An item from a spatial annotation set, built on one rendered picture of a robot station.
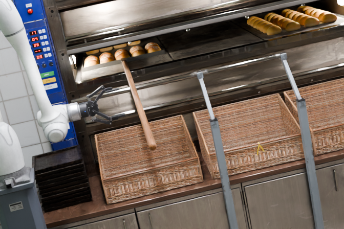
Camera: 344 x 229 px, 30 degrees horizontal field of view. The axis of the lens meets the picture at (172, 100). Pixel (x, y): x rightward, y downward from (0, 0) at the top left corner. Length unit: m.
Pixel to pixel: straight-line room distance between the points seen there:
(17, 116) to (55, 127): 0.98
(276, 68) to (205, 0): 0.62
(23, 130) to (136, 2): 1.03
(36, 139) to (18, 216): 1.04
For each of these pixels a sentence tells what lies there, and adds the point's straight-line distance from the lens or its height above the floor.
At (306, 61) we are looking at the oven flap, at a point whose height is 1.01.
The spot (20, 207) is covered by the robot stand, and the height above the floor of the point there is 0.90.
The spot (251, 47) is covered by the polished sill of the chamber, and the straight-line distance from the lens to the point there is 3.97.
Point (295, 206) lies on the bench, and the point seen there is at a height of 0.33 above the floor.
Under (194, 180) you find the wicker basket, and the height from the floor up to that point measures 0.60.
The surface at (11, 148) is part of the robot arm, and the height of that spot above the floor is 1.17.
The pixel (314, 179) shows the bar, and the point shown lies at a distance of 3.64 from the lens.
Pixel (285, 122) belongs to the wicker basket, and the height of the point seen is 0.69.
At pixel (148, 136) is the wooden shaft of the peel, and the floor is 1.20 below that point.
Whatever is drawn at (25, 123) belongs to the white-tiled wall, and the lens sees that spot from 3.97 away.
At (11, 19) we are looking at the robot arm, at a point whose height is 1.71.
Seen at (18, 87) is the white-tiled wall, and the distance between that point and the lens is 3.92.
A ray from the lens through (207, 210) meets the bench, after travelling 3.62.
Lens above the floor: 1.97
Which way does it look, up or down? 15 degrees down
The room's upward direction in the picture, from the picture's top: 12 degrees counter-clockwise
